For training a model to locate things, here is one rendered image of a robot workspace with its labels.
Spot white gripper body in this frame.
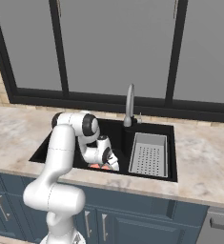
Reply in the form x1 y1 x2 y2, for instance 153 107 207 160
105 153 120 172

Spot orange bar soap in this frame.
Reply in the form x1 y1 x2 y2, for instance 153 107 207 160
87 162 112 171

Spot black kitchen sink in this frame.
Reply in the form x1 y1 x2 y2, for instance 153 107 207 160
29 117 179 183

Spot grey sink tap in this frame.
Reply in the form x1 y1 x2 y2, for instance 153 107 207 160
122 83 143 128

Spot blue cabinet door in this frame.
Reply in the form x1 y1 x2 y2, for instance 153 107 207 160
96 209 186 244
72 205 97 244
0 190 26 241

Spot grey perforated drain basket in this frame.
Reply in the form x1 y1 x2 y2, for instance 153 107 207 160
128 132 170 178

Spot blue false drawer front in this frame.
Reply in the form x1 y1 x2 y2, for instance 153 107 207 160
80 185 177 221

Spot black framed window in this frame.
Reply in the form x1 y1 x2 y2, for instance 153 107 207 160
0 0 224 124

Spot grey dishwasher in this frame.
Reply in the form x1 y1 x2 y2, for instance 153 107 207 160
194 205 224 244

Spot silver cabinet door handle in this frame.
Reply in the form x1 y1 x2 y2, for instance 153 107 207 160
101 213 110 243
0 194 10 222
84 211 93 239

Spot dark dishwasher handle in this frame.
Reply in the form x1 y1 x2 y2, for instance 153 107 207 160
209 216 224 233

